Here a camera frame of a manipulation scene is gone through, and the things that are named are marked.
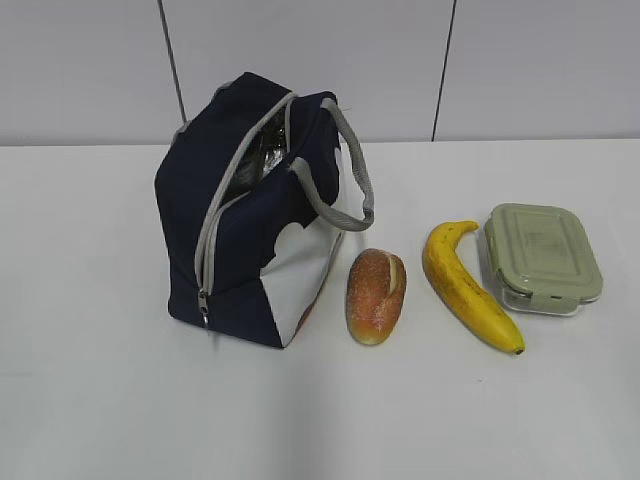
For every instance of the brown bread roll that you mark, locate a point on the brown bread roll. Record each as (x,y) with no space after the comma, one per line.
(375,294)

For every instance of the navy and white lunch bag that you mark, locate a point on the navy and white lunch bag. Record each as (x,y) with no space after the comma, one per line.
(254,196)

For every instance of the yellow banana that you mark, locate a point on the yellow banana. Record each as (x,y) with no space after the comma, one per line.
(475,307)

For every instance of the green lidded glass container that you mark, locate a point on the green lidded glass container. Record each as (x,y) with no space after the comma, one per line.
(541,259)

